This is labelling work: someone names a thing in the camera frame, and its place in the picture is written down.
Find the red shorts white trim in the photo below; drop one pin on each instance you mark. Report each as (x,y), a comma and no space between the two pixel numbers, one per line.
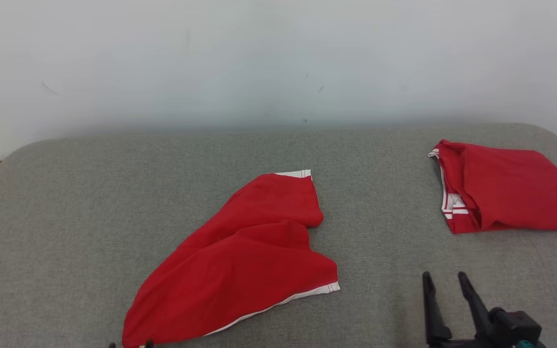
(240,261)

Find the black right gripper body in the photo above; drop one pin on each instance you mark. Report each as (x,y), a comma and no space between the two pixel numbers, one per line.
(462,344)

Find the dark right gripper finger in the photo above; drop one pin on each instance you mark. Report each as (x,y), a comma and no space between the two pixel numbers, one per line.
(435,309)
(476,309)

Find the grey fabric sofa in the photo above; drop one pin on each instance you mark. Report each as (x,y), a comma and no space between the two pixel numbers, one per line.
(114,193)

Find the red Bulls 23 jersey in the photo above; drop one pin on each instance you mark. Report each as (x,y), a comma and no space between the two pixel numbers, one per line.
(505,188)

